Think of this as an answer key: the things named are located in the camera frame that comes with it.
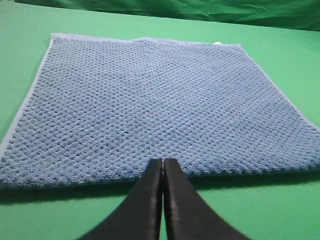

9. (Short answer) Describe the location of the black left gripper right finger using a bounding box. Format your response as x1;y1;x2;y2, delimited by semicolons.
163;158;249;240

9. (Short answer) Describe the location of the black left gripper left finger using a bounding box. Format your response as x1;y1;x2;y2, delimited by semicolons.
79;159;163;240

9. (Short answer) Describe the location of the blue textured towel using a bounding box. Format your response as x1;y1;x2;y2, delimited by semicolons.
0;33;320;189

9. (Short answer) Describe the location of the dark green backdrop cloth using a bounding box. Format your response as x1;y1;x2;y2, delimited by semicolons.
23;0;320;32

